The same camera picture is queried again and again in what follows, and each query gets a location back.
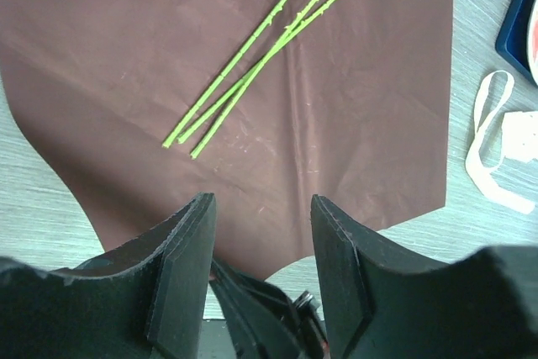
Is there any cream ribbon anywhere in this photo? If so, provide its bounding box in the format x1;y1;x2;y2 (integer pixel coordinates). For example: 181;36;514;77
464;70;537;215

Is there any blue tray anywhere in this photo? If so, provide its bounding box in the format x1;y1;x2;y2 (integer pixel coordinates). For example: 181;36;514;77
495;0;537;87

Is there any dark red wrapping paper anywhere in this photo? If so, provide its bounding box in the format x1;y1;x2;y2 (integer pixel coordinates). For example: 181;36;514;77
1;0;452;277

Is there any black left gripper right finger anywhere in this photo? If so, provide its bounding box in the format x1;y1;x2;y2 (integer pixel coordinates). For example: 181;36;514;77
311;195;537;358

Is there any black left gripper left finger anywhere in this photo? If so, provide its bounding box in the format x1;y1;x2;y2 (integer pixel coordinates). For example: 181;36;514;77
1;193;216;358

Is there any red and teal plate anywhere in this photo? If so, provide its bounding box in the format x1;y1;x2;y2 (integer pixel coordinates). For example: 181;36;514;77
527;0;538;83

